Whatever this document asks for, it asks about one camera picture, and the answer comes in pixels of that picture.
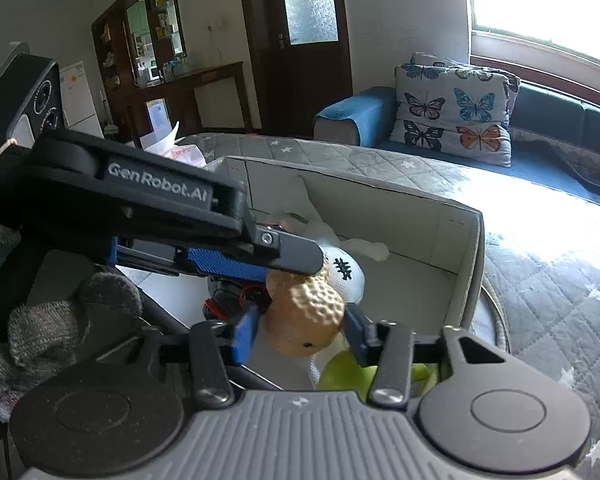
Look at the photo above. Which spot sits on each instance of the white plush rabbit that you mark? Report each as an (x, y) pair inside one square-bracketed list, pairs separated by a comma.
[(356, 287)]

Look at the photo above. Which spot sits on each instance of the tan textured duck toy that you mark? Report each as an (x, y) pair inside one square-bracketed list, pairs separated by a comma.
[(305, 315)]

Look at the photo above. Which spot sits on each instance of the grey cardboard box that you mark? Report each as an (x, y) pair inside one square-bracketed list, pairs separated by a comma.
[(405, 230)]

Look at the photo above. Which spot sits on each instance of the dark wooden glass door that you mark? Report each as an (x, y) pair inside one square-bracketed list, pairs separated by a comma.
[(265, 85)]

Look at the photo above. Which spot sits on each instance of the blue sofa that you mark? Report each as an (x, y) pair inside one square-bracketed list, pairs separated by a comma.
[(350, 110)]

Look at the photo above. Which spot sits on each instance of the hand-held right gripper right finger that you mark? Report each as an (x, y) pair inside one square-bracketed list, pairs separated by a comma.
[(357, 332)]

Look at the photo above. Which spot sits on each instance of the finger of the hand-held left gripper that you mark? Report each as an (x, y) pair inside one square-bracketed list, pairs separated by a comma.
[(225, 265), (290, 255)]

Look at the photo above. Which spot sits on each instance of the butterfly print pillow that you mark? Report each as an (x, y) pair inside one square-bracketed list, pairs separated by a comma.
[(450, 142), (514, 85), (450, 95)]

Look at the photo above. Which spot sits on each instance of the person's left hand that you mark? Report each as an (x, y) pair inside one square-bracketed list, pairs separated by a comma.
[(55, 330)]

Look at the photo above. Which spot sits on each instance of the white refrigerator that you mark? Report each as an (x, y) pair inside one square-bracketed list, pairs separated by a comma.
[(80, 95)]

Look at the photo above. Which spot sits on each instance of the green round toy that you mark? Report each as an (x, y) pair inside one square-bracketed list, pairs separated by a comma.
[(340, 375)]

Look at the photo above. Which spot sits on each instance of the white plastic bag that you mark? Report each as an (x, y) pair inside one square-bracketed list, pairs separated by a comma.
[(185, 155)]

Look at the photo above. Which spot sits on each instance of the dark wooden cabinet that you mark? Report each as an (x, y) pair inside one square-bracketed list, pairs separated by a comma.
[(210, 95)]

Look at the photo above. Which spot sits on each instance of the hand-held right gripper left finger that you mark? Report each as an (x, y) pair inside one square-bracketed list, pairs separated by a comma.
[(242, 332)]

